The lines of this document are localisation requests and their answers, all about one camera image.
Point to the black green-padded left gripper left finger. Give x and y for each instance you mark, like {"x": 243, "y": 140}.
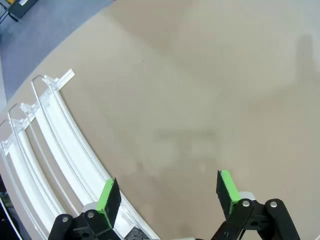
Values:
{"x": 112, "y": 200}

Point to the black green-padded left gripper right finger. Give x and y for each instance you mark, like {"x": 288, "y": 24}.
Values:
{"x": 227, "y": 192}

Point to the black floor bin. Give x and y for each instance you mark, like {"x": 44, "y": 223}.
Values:
{"x": 22, "y": 7}

